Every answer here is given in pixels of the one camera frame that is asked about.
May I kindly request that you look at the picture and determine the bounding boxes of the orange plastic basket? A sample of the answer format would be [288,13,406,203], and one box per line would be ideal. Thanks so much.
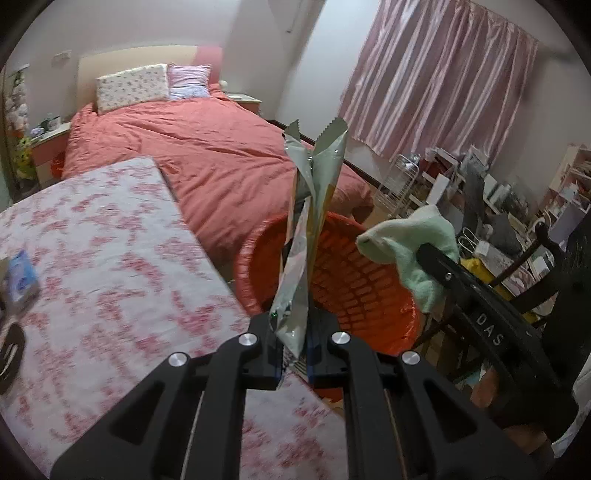
[232,210,424,402]

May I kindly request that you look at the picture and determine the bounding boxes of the plush toy hanging stack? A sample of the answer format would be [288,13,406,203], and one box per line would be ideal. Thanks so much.
[5,65,38,192]

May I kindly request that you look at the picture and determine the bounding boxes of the white wire rack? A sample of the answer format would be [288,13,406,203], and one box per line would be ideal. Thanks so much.
[374,155,420,218]

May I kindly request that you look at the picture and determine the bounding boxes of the blue tissue pack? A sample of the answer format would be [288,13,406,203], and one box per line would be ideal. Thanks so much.
[7,250,40,305]

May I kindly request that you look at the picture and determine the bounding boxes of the pink striped curtain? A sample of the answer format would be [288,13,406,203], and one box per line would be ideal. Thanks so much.
[339,1,539,160]

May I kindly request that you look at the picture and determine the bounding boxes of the coral red duvet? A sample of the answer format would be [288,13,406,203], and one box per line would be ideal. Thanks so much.
[61,85,376,269]

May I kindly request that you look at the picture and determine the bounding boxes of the silver foil snack wrapper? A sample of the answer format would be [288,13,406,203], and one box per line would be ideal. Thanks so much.
[270,117,349,360]

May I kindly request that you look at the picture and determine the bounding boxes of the cluttered desk items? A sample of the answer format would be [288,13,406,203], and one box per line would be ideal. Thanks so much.
[414,142,591,319]

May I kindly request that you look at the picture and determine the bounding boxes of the beige pink headboard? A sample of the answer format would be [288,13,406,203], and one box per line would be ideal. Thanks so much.
[76,45,223,110]

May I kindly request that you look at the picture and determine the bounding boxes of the right side nightstand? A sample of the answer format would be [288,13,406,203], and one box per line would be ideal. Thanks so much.
[228,93,262,115]

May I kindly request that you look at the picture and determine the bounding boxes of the floral white pillow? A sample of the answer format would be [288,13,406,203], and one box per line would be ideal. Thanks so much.
[96,63,169,115]

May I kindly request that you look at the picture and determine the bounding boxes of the light green sock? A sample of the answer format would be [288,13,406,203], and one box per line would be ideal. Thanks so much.
[356,205,460,314]

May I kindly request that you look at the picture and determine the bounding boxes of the brown hair clip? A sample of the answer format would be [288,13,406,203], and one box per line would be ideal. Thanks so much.
[0,321,26,395]

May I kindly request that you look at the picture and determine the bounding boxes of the pink striped pillow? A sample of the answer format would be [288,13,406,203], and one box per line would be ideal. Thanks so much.
[167,64,211,100]

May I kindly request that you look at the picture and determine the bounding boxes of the pink white nightstand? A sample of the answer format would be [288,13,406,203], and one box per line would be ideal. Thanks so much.
[32,122,70,189]

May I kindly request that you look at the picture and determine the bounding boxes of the floral pink tablecloth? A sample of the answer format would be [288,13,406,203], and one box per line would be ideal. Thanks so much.
[1,157,249,475]

